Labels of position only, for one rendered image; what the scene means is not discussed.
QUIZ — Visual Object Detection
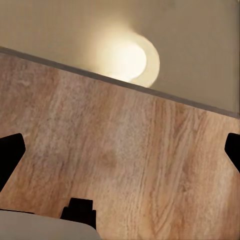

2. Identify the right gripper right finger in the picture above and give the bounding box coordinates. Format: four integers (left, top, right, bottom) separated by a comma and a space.
224, 132, 240, 172

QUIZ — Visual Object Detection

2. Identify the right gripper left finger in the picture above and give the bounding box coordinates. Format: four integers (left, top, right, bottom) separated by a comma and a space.
0, 133, 26, 192

